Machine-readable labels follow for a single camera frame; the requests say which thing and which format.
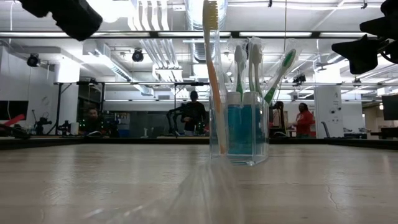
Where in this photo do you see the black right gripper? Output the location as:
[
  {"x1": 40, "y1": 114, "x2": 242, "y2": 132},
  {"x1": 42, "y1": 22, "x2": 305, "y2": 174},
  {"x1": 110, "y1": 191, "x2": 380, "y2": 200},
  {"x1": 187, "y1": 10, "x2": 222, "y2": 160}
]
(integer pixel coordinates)
[{"x1": 331, "y1": 0, "x2": 398, "y2": 75}]

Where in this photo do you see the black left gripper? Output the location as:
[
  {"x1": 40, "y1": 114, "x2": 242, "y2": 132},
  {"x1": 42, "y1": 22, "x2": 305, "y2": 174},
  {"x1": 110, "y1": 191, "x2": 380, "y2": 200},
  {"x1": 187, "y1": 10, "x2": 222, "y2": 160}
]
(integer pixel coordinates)
[{"x1": 17, "y1": 0, "x2": 103, "y2": 42}]

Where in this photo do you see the blue mouthwash bottle white cap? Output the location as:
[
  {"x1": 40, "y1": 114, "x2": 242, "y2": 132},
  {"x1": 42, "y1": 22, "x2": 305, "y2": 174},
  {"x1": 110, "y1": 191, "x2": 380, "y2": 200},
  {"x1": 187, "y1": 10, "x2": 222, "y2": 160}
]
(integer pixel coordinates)
[
  {"x1": 241, "y1": 91, "x2": 266, "y2": 156},
  {"x1": 226, "y1": 91, "x2": 243, "y2": 156}
]

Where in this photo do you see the clear acrylic container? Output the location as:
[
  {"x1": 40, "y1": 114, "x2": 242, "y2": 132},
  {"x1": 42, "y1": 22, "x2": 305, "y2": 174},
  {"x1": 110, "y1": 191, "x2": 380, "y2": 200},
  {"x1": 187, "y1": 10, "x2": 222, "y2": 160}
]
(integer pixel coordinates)
[{"x1": 208, "y1": 92, "x2": 271, "y2": 167}]

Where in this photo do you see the orange toothbrush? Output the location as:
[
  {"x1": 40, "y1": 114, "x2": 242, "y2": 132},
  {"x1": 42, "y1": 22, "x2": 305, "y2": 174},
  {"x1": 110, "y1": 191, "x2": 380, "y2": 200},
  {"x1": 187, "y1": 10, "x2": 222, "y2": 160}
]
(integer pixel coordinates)
[{"x1": 201, "y1": 0, "x2": 228, "y2": 156}]

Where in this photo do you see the white LED light strip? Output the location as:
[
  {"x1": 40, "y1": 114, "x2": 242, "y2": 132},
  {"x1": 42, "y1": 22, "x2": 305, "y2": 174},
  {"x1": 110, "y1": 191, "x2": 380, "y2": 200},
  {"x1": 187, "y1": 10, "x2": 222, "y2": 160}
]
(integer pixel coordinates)
[
  {"x1": 0, "y1": 31, "x2": 72, "y2": 38},
  {"x1": 91, "y1": 31, "x2": 150, "y2": 38},
  {"x1": 238, "y1": 31, "x2": 313, "y2": 38},
  {"x1": 157, "y1": 31, "x2": 232, "y2": 38},
  {"x1": 319, "y1": 31, "x2": 368, "y2": 38}
]

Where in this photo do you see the black computer monitor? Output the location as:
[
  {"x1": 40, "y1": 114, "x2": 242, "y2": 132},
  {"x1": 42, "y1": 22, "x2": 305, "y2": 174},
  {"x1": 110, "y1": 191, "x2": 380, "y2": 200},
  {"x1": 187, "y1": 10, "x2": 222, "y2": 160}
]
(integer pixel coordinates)
[
  {"x1": 381, "y1": 94, "x2": 398, "y2": 121},
  {"x1": 0, "y1": 100, "x2": 29, "y2": 121}
]

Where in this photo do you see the white building column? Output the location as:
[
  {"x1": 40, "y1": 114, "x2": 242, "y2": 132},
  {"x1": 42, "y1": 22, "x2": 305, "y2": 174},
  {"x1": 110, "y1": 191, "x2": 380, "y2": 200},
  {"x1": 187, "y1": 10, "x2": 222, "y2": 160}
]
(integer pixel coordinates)
[{"x1": 313, "y1": 63, "x2": 345, "y2": 139}]

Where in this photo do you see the person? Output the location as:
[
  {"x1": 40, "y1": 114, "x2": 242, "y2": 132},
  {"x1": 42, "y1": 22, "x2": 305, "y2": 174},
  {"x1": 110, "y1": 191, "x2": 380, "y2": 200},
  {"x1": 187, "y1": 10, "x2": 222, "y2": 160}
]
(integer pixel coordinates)
[
  {"x1": 78, "y1": 107, "x2": 109, "y2": 137},
  {"x1": 294, "y1": 102, "x2": 315, "y2": 139},
  {"x1": 180, "y1": 90, "x2": 208, "y2": 136}
]

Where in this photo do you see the red flat object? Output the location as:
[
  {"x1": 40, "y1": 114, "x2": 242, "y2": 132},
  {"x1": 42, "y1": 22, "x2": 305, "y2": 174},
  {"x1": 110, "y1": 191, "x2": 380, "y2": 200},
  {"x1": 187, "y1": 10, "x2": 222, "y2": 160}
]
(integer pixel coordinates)
[{"x1": 2, "y1": 113, "x2": 26, "y2": 127}]

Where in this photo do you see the black overhead frame bar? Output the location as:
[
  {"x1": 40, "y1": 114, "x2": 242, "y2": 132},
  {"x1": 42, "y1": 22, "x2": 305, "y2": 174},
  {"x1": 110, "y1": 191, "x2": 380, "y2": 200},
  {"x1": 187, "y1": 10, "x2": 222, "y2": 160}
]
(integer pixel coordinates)
[{"x1": 0, "y1": 30, "x2": 398, "y2": 40}]

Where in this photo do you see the silver round ventilation duct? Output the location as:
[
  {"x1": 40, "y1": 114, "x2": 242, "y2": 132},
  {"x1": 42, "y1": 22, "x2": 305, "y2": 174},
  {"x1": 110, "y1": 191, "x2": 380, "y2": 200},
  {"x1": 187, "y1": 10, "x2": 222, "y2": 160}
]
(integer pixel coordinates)
[{"x1": 185, "y1": 0, "x2": 228, "y2": 63}]

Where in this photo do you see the black aluminium table frame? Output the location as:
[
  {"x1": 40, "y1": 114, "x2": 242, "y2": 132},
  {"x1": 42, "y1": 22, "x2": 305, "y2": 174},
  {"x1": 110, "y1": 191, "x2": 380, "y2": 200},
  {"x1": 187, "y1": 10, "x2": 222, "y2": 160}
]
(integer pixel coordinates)
[{"x1": 0, "y1": 136, "x2": 398, "y2": 150}]

